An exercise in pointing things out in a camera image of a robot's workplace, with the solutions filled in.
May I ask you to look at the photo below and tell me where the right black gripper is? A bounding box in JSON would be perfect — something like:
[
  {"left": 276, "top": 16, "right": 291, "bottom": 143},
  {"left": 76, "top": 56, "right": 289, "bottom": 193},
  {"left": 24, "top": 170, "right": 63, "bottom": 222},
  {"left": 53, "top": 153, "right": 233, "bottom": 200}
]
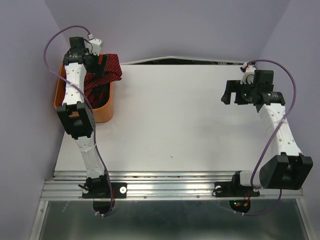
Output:
[{"left": 220, "top": 79, "right": 258, "bottom": 105}]

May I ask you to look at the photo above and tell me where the red polka dot skirt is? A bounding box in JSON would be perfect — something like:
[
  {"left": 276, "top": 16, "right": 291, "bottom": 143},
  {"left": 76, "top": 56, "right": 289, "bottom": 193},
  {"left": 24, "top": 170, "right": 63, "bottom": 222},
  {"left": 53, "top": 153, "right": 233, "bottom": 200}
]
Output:
[{"left": 84, "top": 53, "right": 123, "bottom": 96}]

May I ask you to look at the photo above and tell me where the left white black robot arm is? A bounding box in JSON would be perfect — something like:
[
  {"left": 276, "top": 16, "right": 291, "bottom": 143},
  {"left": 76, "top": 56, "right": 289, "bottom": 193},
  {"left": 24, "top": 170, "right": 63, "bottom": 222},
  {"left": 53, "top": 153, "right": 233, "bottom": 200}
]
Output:
[{"left": 56, "top": 35, "right": 113, "bottom": 199}]

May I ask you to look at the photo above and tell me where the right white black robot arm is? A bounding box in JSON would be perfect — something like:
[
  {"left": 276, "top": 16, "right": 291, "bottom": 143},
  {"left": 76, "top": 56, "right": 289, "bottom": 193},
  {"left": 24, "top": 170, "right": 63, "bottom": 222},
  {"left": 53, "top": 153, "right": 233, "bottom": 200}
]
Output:
[{"left": 221, "top": 66, "right": 313, "bottom": 195}]

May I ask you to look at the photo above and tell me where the red black plaid skirt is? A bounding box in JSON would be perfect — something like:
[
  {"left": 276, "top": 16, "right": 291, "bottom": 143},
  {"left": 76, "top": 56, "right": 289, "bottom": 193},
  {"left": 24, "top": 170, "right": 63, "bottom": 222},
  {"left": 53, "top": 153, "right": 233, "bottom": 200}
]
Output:
[{"left": 87, "top": 83, "right": 110, "bottom": 109}]

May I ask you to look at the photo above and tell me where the orange plastic bin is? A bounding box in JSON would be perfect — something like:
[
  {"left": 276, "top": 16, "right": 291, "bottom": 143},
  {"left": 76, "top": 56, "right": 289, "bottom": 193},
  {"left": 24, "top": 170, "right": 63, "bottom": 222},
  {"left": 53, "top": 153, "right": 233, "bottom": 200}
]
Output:
[{"left": 53, "top": 78, "right": 115, "bottom": 123}]

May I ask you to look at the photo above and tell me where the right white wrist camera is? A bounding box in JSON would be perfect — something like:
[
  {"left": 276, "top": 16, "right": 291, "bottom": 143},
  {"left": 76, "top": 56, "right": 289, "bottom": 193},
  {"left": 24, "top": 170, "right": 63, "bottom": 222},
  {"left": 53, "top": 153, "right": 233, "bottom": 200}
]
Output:
[{"left": 240, "top": 65, "right": 256, "bottom": 85}]

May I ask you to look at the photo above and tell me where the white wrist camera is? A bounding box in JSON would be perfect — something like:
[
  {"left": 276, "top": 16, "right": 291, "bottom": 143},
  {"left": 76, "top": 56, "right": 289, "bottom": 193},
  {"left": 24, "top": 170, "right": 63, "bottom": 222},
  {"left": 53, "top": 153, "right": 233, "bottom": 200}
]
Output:
[
  {"left": 240, "top": 65, "right": 256, "bottom": 85},
  {"left": 89, "top": 38, "right": 104, "bottom": 56}
]

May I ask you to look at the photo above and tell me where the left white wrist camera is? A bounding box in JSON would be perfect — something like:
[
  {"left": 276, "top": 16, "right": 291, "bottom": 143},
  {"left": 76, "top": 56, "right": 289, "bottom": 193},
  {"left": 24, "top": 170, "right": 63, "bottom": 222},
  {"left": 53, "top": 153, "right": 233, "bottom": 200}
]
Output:
[{"left": 89, "top": 38, "right": 104, "bottom": 56}]

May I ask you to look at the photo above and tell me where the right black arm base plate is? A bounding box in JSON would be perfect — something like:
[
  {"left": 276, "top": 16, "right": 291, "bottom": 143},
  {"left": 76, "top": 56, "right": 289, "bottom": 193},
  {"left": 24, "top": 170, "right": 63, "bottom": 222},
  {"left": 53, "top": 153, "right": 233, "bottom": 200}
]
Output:
[{"left": 213, "top": 181, "right": 260, "bottom": 198}]

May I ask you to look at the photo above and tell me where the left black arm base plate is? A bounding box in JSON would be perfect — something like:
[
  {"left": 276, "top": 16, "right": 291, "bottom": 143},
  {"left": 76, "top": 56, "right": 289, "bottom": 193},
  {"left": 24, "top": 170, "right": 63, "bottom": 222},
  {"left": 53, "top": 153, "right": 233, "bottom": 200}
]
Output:
[{"left": 81, "top": 182, "right": 128, "bottom": 199}]

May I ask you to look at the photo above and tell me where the aluminium front rail frame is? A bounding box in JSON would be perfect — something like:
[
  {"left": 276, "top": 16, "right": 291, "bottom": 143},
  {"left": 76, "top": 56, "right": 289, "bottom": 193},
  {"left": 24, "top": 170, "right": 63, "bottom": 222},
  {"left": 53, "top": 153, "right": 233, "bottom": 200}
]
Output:
[{"left": 30, "top": 170, "right": 316, "bottom": 240}]

